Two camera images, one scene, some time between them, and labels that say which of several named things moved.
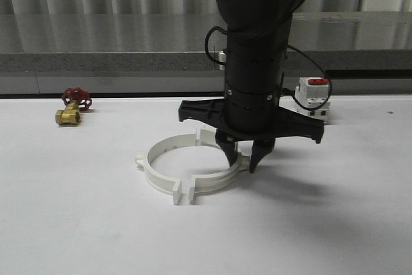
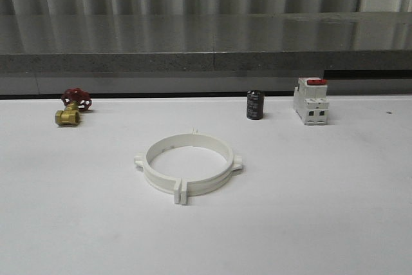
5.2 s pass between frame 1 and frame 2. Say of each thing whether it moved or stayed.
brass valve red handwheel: stayed
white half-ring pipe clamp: moved
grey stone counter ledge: stayed
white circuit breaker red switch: stayed
